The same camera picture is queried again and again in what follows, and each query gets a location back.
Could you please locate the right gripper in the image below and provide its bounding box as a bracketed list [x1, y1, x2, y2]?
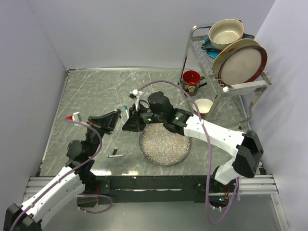
[122, 102, 166, 131]

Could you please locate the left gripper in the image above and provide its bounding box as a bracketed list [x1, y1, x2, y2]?
[87, 111, 123, 157]

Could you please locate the white pen teal tip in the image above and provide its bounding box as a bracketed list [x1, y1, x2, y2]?
[124, 105, 129, 119]

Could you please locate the white pen dark blue tip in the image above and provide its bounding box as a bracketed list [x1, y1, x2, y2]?
[108, 154, 126, 158]

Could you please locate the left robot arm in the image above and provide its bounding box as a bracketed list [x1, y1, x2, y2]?
[3, 109, 121, 231]

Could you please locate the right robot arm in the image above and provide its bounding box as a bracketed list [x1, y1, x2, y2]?
[122, 91, 264, 192]

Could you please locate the speckled blue rim plate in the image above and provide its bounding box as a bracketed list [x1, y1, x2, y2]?
[139, 124, 191, 167]

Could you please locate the red skull mug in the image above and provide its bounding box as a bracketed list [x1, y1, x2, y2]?
[181, 70, 207, 96]

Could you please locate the small white red bowl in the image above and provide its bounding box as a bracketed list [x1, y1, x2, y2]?
[195, 99, 213, 119]

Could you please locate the blue dish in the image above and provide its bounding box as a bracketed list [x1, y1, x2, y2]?
[201, 33, 255, 59]

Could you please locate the beige plate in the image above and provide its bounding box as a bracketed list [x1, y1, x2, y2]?
[212, 38, 260, 79]

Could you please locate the metal dish rack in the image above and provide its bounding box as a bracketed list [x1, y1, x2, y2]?
[178, 24, 271, 130]

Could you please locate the cream ceramic bowl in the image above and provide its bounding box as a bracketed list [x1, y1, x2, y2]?
[208, 19, 244, 51]

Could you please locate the brown rim white plate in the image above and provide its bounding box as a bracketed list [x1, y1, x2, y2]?
[218, 45, 268, 86]

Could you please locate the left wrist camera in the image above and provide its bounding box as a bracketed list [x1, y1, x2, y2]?
[65, 112, 84, 126]

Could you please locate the black base frame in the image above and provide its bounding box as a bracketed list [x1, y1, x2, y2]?
[72, 168, 241, 209]

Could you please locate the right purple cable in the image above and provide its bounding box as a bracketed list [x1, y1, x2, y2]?
[138, 80, 240, 226]

